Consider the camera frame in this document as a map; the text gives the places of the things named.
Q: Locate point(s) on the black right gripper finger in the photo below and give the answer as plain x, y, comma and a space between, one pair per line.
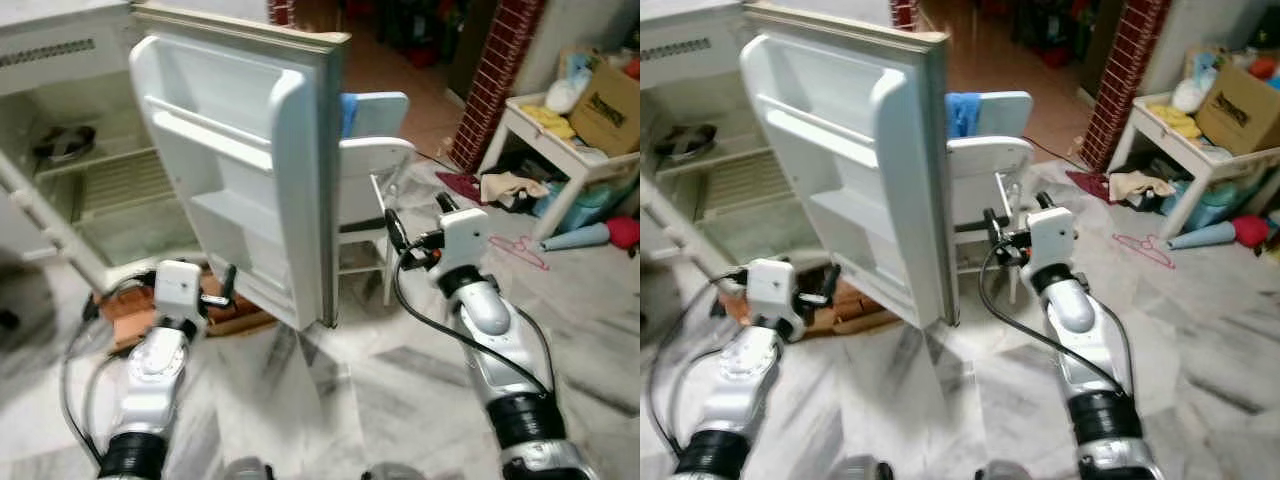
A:
446, 203
394, 230
991, 224
1043, 201

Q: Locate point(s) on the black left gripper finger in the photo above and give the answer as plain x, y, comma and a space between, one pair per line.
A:
228, 281
831, 280

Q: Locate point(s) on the grey fridge door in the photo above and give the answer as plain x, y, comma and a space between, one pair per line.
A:
860, 170
250, 170

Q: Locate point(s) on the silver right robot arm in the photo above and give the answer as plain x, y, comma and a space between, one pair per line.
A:
1090, 350
510, 360

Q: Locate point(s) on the brown wooden fridge base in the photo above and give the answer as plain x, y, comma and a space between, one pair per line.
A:
130, 310
860, 305

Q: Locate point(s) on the dark red cloth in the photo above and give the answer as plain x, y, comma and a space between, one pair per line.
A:
460, 186
1088, 184

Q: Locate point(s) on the white plastic chair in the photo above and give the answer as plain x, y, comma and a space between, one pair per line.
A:
375, 160
995, 160

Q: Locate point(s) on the beige crumpled cloth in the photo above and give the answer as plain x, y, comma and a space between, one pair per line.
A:
510, 188
1138, 186

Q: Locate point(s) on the pink clothes hanger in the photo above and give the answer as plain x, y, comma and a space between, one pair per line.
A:
525, 252
1150, 250

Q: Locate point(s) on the blue cloth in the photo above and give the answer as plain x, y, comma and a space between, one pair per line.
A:
962, 114
348, 115

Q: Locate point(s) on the red brick pillar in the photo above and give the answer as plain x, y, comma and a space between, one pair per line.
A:
1125, 80
495, 80

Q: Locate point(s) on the light blue cone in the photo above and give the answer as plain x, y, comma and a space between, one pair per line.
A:
575, 238
1200, 238

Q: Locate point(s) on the yellow bundle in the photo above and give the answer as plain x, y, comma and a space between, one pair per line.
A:
552, 120
1178, 120

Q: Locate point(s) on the white small table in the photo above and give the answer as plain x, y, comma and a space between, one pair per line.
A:
1215, 165
590, 165

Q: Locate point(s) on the white plastic bag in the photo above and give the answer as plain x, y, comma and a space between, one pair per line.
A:
1190, 95
565, 95

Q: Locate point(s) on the robot left leg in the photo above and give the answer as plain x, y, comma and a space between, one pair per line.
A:
865, 470
245, 470

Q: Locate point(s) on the robot leg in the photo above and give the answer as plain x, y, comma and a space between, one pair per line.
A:
245, 470
865, 470
392, 472
1000, 472

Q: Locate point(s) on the red ball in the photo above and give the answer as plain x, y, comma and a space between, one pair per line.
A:
625, 232
1252, 231

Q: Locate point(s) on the printed brown cardboard box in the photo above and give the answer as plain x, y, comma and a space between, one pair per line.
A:
608, 110
1240, 110

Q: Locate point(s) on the robot right leg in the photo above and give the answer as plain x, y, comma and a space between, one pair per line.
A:
1000, 472
392, 472

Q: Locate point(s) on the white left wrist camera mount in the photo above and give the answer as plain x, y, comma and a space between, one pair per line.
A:
178, 290
772, 288

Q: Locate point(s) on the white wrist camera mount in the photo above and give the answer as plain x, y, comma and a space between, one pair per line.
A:
772, 288
465, 240
178, 290
1052, 238

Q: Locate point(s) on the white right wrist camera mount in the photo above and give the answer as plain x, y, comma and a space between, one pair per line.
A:
1052, 238
465, 240

